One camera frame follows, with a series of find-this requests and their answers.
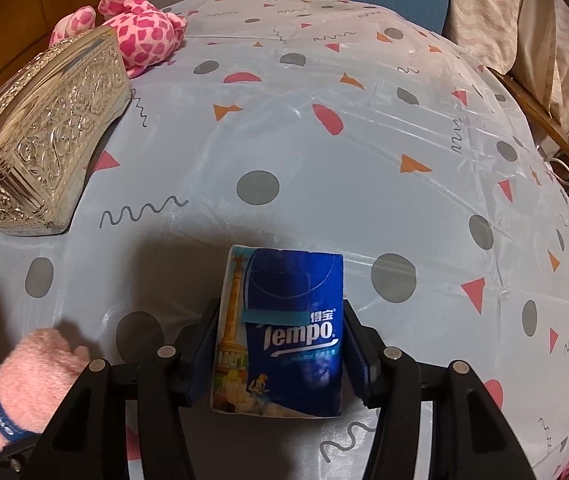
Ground wooden desk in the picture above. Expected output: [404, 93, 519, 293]
[494, 65, 569, 161]

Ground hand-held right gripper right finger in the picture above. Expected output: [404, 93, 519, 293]
[343, 300, 535, 480]

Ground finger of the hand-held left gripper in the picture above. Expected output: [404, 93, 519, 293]
[0, 432, 40, 468]

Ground silver ornate tissue box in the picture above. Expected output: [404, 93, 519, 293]
[0, 25, 132, 237]

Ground pink spotted plush toy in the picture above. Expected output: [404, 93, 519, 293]
[49, 0, 188, 78]

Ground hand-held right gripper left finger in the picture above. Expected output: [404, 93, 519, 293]
[24, 299, 221, 480]

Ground pink patterned curtain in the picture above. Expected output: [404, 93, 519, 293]
[447, 0, 569, 131]

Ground blue tissue packet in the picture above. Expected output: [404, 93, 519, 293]
[212, 245, 345, 418]

